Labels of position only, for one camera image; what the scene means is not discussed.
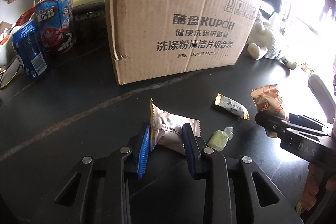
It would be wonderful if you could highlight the blue soda can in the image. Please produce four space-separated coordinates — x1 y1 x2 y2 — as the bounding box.
12 19 48 79

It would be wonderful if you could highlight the person right hand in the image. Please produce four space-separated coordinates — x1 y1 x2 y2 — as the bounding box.
300 163 336 212

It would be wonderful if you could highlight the brown cardboard box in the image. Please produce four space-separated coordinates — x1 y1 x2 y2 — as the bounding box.
105 0 261 85

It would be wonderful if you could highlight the brown white snack packet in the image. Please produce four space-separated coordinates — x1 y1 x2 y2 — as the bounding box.
250 84 288 138

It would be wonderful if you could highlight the white orange pastry packet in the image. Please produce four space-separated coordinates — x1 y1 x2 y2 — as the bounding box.
150 98 201 155

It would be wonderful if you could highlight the white purple snack bar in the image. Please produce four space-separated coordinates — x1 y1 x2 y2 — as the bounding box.
214 93 249 120

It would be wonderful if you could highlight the white shell snack bowl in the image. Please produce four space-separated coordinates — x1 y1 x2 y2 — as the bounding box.
0 7 36 67

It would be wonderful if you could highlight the blue chocolate cup container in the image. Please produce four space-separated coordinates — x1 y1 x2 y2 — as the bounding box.
34 0 75 54

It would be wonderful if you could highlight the white plush sheep toy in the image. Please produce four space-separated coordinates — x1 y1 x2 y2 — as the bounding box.
247 12 297 70

